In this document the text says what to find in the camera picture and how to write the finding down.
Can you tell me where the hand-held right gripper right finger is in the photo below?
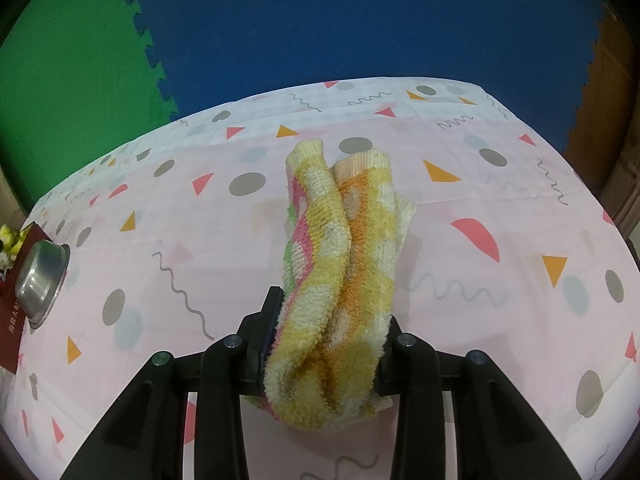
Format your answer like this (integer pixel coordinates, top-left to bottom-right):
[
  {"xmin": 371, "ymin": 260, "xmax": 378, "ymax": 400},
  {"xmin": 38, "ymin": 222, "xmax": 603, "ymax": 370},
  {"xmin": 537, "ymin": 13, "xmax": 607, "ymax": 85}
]
[{"xmin": 375, "ymin": 314, "xmax": 583, "ymax": 480}]

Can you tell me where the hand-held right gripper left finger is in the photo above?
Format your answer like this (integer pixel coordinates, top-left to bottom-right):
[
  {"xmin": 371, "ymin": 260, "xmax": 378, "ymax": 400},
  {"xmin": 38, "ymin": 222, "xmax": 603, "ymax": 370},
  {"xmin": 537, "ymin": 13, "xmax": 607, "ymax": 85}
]
[{"xmin": 60, "ymin": 286, "xmax": 286, "ymax": 480}]

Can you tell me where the yellow checked towel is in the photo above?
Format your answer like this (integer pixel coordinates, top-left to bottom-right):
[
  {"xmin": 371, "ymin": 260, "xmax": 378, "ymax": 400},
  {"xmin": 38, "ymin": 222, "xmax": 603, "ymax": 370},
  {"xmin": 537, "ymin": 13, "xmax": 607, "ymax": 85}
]
[{"xmin": 261, "ymin": 139, "xmax": 418, "ymax": 433}]

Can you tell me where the red box with gold inside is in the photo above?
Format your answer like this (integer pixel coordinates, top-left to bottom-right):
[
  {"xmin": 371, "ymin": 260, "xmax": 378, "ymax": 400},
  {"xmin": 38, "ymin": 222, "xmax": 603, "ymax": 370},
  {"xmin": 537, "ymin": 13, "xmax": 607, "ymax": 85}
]
[{"xmin": 0, "ymin": 224, "xmax": 48, "ymax": 375}]

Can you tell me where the yellow cloth with grey stripe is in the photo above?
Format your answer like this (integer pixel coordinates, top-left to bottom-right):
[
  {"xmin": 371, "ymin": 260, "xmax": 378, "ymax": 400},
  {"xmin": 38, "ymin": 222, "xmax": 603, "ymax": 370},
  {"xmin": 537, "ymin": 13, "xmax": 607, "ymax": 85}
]
[{"xmin": 0, "ymin": 225, "xmax": 26, "ymax": 256}]

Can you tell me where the steel bowl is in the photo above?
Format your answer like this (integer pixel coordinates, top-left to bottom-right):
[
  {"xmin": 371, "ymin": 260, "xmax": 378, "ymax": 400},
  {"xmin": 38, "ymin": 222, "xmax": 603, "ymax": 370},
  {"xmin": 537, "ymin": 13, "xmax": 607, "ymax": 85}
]
[{"xmin": 14, "ymin": 240, "xmax": 71, "ymax": 330}]

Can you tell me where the cardboard box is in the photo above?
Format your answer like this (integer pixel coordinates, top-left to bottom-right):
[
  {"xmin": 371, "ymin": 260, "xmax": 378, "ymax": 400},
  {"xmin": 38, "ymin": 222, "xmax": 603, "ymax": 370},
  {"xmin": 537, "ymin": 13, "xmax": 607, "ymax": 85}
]
[{"xmin": 600, "ymin": 130, "xmax": 640, "ymax": 246}]

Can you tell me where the green foam mat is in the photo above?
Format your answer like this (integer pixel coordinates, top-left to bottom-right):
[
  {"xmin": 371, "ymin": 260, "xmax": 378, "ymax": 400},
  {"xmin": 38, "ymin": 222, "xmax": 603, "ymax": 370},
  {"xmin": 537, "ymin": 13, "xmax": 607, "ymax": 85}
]
[{"xmin": 0, "ymin": 0, "xmax": 182, "ymax": 216}]

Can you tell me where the blue foam mat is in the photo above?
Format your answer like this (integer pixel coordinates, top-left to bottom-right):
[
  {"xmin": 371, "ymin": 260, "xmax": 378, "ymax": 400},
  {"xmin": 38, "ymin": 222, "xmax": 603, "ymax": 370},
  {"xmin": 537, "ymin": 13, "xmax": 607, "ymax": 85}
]
[{"xmin": 112, "ymin": 0, "xmax": 608, "ymax": 123}]

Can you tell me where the brown foam mat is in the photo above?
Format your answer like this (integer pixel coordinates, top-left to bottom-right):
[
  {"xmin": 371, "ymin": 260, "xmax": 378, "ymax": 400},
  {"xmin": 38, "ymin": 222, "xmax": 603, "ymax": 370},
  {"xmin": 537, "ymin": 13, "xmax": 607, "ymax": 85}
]
[{"xmin": 562, "ymin": 2, "xmax": 638, "ymax": 161}]

